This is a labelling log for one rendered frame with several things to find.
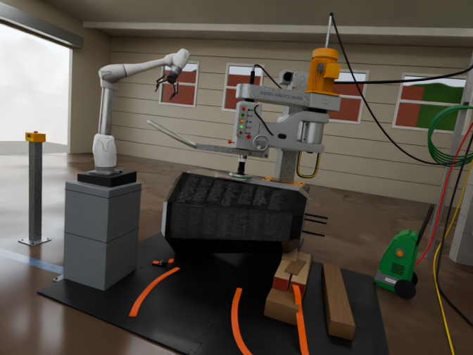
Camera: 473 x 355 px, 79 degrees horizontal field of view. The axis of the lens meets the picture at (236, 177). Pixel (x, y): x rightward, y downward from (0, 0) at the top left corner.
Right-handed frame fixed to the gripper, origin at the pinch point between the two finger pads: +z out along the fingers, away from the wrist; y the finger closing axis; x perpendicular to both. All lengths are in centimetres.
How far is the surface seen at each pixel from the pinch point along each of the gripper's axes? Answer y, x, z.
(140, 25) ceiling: -32, 690, -170
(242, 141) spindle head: 75, -25, 2
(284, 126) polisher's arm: 102, -31, -29
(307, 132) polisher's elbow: 126, -33, -36
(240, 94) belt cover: 55, -16, -34
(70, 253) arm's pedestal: -12, -30, 144
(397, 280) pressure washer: 242, -110, 45
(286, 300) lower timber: 124, -114, 90
